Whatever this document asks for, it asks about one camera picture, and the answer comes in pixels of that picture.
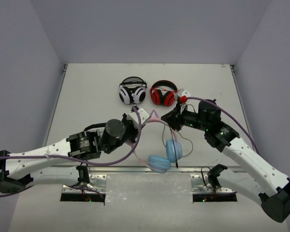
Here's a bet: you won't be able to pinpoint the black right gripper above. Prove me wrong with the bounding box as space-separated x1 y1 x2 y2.
159 102 208 132

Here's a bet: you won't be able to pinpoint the pink blue cat-ear headphones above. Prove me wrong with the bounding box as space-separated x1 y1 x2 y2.
133 111 184 174

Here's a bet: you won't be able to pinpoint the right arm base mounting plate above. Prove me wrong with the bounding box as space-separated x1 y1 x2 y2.
190 173 235 194

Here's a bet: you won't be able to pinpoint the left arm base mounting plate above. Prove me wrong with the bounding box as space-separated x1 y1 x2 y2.
62 174 107 194

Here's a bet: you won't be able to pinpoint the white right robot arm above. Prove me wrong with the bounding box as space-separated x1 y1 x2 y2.
161 97 290 223

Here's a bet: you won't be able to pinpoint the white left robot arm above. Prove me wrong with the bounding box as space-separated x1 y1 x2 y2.
0 112 148 197

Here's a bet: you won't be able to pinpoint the red black headphones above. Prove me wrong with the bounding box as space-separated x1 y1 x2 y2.
149 80 178 107

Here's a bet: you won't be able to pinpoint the white black headphones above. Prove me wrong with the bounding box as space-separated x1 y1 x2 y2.
118 76 147 104

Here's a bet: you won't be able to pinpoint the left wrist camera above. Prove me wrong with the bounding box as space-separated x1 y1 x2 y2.
127 105 150 128

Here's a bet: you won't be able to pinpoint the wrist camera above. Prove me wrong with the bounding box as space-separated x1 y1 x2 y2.
127 105 150 128
174 88 191 103

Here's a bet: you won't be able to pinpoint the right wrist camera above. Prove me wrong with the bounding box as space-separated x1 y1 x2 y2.
174 88 191 103

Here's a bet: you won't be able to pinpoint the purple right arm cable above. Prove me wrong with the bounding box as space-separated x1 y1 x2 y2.
187 96 261 155

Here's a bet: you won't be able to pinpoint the thin black base wire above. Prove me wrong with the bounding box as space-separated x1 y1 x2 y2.
200 165 215 187

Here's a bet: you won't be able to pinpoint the aluminium table edge rail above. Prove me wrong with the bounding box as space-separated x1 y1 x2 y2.
37 165 263 174

